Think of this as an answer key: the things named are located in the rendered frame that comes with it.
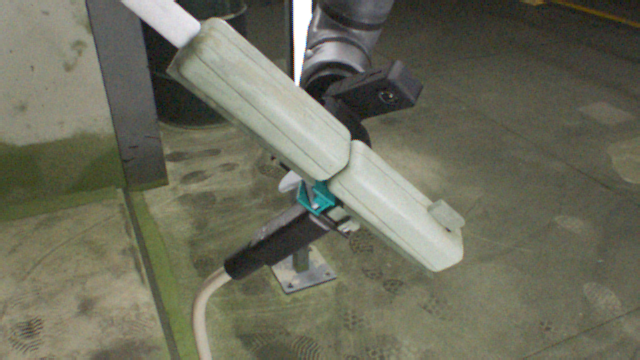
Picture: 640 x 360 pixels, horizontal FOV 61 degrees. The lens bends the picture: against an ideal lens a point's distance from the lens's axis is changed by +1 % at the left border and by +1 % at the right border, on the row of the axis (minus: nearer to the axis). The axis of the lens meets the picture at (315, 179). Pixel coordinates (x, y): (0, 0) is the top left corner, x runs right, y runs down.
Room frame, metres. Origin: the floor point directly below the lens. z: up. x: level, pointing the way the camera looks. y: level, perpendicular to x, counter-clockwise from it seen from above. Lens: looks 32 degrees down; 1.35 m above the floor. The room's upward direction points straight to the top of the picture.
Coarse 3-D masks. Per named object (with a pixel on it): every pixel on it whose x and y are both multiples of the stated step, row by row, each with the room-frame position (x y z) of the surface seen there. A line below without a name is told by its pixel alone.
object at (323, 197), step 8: (304, 184) 0.40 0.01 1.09; (320, 184) 0.39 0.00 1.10; (304, 192) 0.40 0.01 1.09; (320, 192) 0.38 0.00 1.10; (328, 192) 0.39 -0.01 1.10; (304, 200) 0.39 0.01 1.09; (312, 200) 0.38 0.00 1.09; (320, 200) 0.38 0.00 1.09; (328, 200) 0.38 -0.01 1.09; (312, 208) 0.39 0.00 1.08; (320, 208) 0.38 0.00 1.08
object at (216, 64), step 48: (144, 0) 0.38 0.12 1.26; (192, 48) 0.37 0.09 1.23; (240, 48) 0.39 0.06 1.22; (240, 96) 0.37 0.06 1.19; (288, 96) 0.38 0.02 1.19; (288, 144) 0.37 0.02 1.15; (336, 144) 0.38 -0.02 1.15; (336, 192) 0.38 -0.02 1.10; (384, 192) 0.38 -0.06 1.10; (288, 240) 0.40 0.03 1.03; (384, 240) 0.38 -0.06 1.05; (432, 240) 0.38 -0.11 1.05
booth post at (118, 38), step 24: (96, 0) 2.03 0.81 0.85; (96, 24) 2.03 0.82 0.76; (120, 24) 2.06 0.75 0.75; (96, 48) 2.02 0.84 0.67; (120, 48) 2.05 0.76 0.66; (144, 48) 2.09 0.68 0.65; (120, 72) 2.05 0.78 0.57; (144, 72) 2.09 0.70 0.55; (120, 96) 2.04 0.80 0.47; (144, 96) 2.08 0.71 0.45; (120, 120) 2.03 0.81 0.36; (144, 120) 2.07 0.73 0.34; (120, 144) 2.02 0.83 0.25; (144, 144) 2.06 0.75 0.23; (144, 168) 2.05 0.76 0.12
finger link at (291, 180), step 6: (288, 174) 0.45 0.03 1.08; (294, 174) 0.44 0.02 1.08; (282, 180) 0.44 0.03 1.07; (288, 180) 0.43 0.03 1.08; (294, 180) 0.42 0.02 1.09; (282, 186) 0.43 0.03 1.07; (288, 186) 0.42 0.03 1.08; (294, 186) 0.42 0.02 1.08; (306, 186) 0.40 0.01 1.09; (282, 192) 0.43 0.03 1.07; (312, 192) 0.39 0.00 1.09; (312, 204) 0.39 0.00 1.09
